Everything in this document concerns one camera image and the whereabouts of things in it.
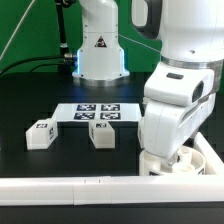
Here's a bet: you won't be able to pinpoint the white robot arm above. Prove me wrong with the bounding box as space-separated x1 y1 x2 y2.
73 0 224 159

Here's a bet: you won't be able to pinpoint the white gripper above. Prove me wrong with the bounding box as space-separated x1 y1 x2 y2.
143 96 215 158

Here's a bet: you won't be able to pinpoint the white L-shaped fence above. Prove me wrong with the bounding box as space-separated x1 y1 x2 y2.
0 134 224 206

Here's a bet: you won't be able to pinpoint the thin grey rod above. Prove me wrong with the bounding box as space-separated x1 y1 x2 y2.
0 0 36 62

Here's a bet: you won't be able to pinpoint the black vertical pole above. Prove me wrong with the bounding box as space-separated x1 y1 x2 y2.
54 0 71 75

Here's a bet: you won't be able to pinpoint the white round stool seat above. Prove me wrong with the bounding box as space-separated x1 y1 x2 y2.
139 146 206 176

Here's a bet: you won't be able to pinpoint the white marker sheet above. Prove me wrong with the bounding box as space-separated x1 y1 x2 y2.
53 103 142 122

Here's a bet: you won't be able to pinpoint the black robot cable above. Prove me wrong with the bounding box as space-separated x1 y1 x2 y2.
0 52 78 77

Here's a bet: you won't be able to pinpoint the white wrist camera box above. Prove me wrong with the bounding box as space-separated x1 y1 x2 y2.
144 62 214 107

